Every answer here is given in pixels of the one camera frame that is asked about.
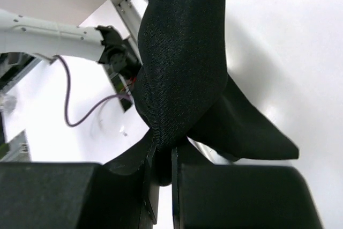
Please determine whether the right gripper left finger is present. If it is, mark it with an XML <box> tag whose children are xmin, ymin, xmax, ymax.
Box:
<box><xmin>0</xmin><ymin>136</ymin><xmax>161</xmax><ymax>229</ymax></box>

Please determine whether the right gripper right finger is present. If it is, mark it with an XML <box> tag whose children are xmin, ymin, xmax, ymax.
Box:
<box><xmin>171</xmin><ymin>147</ymin><xmax>322</xmax><ymax>228</ymax></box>

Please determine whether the black cloth placemat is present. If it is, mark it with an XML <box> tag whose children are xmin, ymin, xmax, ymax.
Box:
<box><xmin>103</xmin><ymin>0</ymin><xmax>300</xmax><ymax>187</ymax></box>

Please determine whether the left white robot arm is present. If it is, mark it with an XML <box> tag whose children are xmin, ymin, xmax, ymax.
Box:
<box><xmin>1</xmin><ymin>10</ymin><xmax>141</xmax><ymax>79</ymax></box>

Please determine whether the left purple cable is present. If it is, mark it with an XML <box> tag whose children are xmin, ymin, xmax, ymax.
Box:
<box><xmin>55</xmin><ymin>55</ymin><xmax>133</xmax><ymax>127</ymax></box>

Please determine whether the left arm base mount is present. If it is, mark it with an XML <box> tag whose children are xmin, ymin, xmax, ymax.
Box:
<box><xmin>105</xmin><ymin>67</ymin><xmax>137</xmax><ymax>112</ymax></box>

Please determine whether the aluminium table rail frame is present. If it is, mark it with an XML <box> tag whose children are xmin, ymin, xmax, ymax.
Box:
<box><xmin>116</xmin><ymin>0</ymin><xmax>148</xmax><ymax>62</ymax></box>

